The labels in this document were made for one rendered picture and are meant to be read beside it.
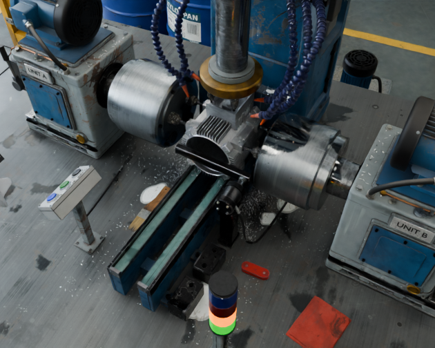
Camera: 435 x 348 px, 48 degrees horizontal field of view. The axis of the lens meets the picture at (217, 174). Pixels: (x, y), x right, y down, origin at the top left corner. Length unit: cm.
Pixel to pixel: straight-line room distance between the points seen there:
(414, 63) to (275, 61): 230
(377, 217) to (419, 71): 250
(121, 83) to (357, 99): 98
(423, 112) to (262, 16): 57
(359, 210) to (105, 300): 75
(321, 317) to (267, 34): 84
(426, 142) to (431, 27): 304
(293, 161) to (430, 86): 237
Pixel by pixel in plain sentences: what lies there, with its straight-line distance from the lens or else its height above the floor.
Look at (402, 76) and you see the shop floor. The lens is 363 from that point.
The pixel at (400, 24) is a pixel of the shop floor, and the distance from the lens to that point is 417.
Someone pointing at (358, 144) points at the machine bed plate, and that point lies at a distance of 189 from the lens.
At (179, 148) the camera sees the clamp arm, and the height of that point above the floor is 103.
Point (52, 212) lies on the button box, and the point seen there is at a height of 107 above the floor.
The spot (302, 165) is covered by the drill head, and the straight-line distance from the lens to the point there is 133.
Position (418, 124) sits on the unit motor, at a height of 135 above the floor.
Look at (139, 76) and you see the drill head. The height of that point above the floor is 116.
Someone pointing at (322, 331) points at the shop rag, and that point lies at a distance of 144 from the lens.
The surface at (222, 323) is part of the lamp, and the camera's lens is 111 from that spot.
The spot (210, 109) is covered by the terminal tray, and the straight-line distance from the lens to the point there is 147.
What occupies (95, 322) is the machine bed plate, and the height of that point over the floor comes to 80.
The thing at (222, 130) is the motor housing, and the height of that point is 110.
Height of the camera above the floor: 211
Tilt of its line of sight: 49 degrees down
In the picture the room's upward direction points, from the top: straight up
